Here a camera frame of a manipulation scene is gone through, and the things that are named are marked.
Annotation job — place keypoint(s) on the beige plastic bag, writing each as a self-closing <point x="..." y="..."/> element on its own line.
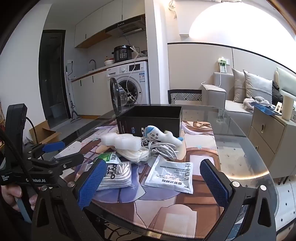
<point x="134" y="155"/>

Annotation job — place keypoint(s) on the white wall cabinets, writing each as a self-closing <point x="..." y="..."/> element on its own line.
<point x="97" y="25"/>

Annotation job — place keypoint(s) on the person's left hand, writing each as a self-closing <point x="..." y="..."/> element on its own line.
<point x="10" y="193"/>

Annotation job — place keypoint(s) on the black jacket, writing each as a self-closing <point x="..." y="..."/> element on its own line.
<point x="277" y="93"/>

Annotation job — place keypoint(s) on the white bowl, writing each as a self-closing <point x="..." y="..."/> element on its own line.
<point x="109" y="62"/>

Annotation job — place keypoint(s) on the white washing machine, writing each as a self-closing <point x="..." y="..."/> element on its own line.
<point x="138" y="71"/>

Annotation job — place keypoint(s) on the wall socket with green charger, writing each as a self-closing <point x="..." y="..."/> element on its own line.
<point x="223" y="64"/>

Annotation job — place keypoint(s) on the grey cushion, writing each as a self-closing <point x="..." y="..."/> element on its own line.
<point x="259" y="87"/>

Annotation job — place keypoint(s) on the beige cushion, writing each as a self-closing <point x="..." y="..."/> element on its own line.
<point x="238" y="85"/>

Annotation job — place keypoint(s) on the white wall outlet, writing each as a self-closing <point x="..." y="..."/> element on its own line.
<point x="70" y="61"/>

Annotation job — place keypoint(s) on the blue plastic bag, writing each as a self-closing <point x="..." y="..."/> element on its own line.
<point x="263" y="108"/>

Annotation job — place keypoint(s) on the green and white sachet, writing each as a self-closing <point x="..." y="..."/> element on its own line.
<point x="111" y="158"/>

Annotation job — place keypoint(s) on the white card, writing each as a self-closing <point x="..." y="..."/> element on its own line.
<point x="71" y="147"/>

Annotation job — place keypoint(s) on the white foam wrap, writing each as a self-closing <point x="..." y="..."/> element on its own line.
<point x="120" y="142"/>

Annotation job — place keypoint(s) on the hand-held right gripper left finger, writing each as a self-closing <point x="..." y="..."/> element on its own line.
<point x="92" y="182"/>

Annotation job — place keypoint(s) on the beige sofa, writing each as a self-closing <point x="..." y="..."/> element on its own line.
<point x="217" y="97"/>

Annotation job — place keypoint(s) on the white and blue plush toy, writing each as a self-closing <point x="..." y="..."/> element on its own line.
<point x="155" y="134"/>

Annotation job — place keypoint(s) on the clear bag of white socks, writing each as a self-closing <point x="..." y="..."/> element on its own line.
<point x="120" y="172"/>

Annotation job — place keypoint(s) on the black faucet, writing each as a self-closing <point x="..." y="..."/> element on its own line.
<point x="93" y="62"/>

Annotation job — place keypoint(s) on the black cardboard box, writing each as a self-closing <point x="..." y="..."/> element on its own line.
<point x="129" y="122"/>

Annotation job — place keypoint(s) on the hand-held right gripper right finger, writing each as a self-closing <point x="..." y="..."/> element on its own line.
<point x="215" y="185"/>

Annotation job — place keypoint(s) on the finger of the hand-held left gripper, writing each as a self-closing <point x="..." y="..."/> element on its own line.
<point x="67" y="161"/>
<point x="54" y="146"/>

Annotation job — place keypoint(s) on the patterned dining chair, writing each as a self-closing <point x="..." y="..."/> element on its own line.
<point x="185" y="96"/>

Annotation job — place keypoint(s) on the range hood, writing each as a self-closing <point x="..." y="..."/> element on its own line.
<point x="129" y="26"/>

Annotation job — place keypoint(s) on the black pressure cooker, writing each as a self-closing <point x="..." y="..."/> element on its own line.
<point x="122" y="53"/>

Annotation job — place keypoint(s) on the printed table mat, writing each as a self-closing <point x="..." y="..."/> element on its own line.
<point x="161" y="208"/>

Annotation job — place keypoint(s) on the white kitchen counter cabinets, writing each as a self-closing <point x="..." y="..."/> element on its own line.
<point x="92" y="92"/>

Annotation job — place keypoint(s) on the cream sideboard cabinet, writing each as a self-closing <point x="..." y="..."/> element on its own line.
<point x="270" y="136"/>

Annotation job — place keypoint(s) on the flat mop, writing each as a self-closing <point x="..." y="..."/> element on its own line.
<point x="75" y="115"/>

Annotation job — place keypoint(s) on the cream cylinder candle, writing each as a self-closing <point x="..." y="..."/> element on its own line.
<point x="287" y="107"/>

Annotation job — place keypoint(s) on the grey furry cloth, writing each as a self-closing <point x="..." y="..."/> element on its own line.
<point x="249" y="103"/>

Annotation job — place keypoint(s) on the brown cardboard box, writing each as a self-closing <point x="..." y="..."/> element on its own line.
<point x="44" y="134"/>

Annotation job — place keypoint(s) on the white printed sachet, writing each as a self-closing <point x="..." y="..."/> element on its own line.
<point x="171" y="172"/>

